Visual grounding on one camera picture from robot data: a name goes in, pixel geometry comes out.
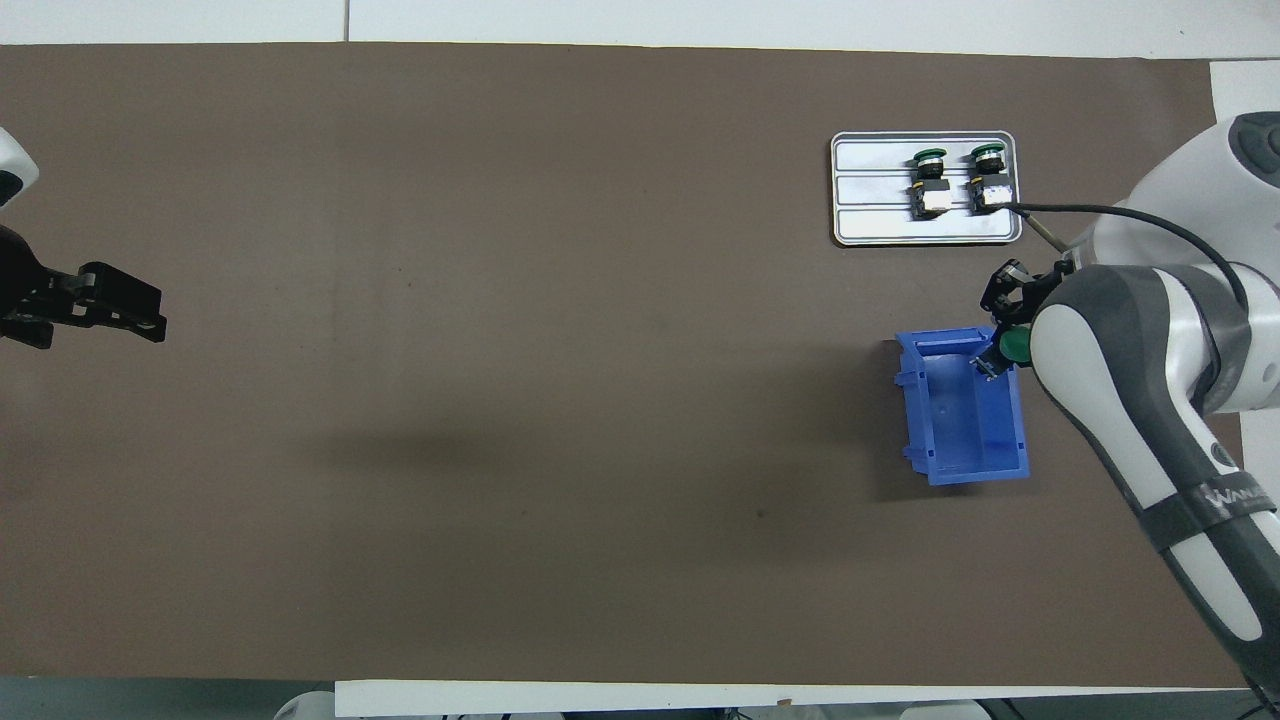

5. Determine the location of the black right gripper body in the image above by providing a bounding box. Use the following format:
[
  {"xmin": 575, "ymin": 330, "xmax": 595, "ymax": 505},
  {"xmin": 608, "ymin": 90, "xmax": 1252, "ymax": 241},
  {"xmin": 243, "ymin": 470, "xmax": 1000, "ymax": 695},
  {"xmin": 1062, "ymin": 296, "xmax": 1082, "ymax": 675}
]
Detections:
[{"xmin": 1020, "ymin": 262, "xmax": 1073, "ymax": 306}]

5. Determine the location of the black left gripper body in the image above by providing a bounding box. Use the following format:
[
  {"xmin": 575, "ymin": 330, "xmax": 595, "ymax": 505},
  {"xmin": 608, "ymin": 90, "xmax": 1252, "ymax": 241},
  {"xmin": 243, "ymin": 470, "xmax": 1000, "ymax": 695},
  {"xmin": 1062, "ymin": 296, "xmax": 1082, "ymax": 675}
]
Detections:
[{"xmin": 0, "ymin": 227, "xmax": 59, "ymax": 323}]

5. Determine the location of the green push button switch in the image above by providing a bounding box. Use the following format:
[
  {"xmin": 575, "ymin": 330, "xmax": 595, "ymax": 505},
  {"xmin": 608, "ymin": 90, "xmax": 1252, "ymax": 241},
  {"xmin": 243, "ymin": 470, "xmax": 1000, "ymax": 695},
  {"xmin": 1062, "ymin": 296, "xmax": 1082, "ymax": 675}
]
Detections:
[
  {"xmin": 972, "ymin": 328, "xmax": 1032, "ymax": 384},
  {"xmin": 908, "ymin": 146, "xmax": 953, "ymax": 222},
  {"xmin": 965, "ymin": 143, "xmax": 1011, "ymax": 217}
]

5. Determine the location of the blue plastic storage bin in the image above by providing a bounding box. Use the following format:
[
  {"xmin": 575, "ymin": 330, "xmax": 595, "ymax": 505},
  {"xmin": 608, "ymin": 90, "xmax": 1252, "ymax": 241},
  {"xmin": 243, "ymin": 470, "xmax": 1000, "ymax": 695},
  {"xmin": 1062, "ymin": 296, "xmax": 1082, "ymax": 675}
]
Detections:
[{"xmin": 892, "ymin": 325, "xmax": 1032, "ymax": 487}]

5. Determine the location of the silver metal tray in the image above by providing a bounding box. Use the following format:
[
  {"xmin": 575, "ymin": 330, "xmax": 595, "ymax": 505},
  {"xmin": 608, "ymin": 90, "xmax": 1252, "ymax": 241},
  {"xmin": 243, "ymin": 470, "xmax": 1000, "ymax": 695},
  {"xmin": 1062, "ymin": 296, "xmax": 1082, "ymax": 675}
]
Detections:
[{"xmin": 830, "ymin": 131, "xmax": 1023, "ymax": 248}]

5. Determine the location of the brown table mat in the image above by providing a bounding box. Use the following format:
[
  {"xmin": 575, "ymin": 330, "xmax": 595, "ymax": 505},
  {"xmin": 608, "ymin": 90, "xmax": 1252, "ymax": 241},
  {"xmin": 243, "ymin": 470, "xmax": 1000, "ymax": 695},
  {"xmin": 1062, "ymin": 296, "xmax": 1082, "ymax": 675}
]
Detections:
[{"xmin": 0, "ymin": 43, "xmax": 1246, "ymax": 689}]

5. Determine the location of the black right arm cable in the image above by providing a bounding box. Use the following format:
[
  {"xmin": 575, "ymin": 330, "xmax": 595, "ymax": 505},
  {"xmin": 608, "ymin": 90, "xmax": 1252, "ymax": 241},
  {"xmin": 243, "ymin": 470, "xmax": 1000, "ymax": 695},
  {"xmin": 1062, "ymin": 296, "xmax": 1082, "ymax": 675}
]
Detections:
[{"xmin": 1000, "ymin": 203, "xmax": 1253, "ymax": 311}]

